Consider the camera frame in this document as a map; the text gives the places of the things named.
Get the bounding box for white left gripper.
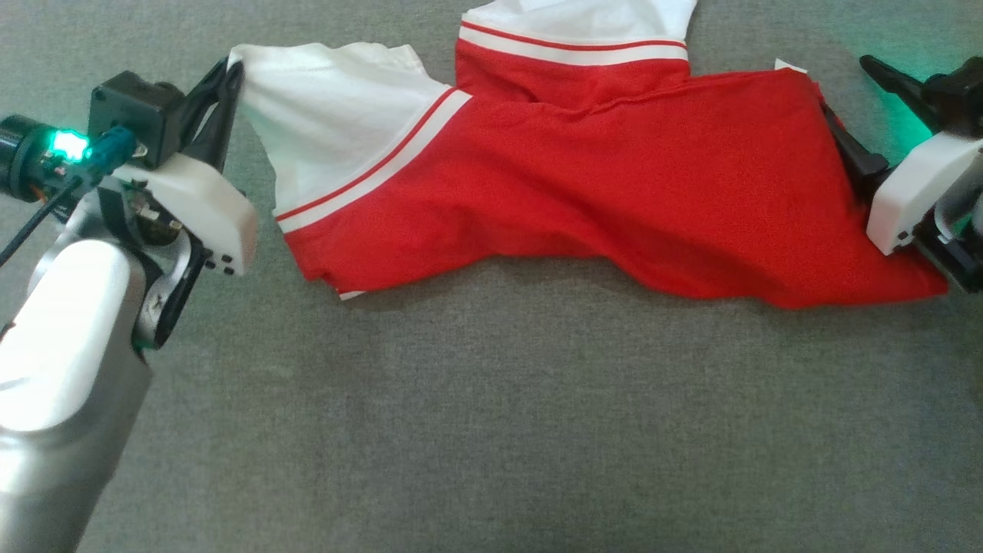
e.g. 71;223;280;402
114;58;260;278

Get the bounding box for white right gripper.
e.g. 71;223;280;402
820;55;983;258

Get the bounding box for red and white garment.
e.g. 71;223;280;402
228;0;950;312

